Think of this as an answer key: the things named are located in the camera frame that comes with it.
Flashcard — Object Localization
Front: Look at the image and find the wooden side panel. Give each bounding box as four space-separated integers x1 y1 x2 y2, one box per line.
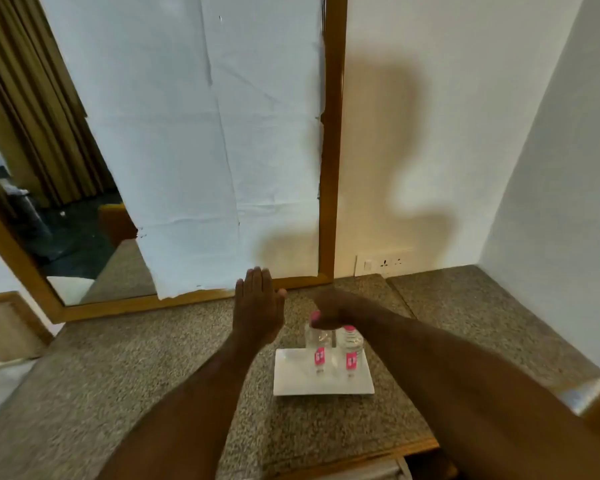
0 291 55 364

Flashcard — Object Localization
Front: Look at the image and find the white rectangular tray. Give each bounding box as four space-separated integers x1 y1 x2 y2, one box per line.
272 347 376 397

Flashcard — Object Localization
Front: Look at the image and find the white wall socket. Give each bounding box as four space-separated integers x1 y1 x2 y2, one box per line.
354 248 415 277

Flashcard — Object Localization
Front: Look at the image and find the wooden framed mirror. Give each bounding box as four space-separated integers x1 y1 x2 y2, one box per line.
0 0 349 325

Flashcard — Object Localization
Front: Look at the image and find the person's left forearm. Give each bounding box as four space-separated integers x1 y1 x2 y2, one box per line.
96 336 277 480

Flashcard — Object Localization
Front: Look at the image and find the white bed sheet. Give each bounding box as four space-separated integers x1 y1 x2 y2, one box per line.
0 359 37 437

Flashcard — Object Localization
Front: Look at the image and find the clear water bottle pink cap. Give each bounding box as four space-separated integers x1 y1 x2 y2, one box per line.
334 325 365 380
304 310 335 376

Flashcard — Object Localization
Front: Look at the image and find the white paper sheet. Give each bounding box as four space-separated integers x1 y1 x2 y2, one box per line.
37 0 327 301

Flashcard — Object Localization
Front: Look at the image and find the person's right forearm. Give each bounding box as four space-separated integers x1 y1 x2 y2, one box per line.
359 304 600 480

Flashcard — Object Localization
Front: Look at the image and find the person's right hand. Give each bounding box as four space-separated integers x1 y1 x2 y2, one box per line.
309 288 377 337

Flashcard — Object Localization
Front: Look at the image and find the person's left hand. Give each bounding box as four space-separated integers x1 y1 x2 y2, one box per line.
232 267 288 347

